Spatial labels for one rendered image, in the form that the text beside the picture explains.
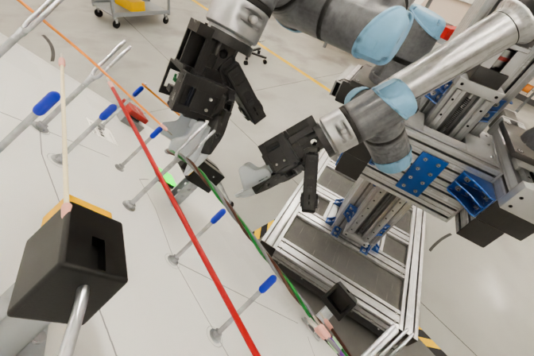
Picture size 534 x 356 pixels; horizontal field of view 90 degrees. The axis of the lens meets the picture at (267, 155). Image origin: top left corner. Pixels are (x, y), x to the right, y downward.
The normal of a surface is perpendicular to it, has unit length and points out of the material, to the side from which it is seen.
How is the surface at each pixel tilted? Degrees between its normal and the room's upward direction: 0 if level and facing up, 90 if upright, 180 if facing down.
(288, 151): 62
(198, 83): 80
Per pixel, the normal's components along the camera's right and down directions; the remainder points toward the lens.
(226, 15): -0.18, 0.23
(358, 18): -0.46, 0.11
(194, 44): 0.51, 0.51
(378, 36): -0.50, 0.30
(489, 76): -0.47, 0.50
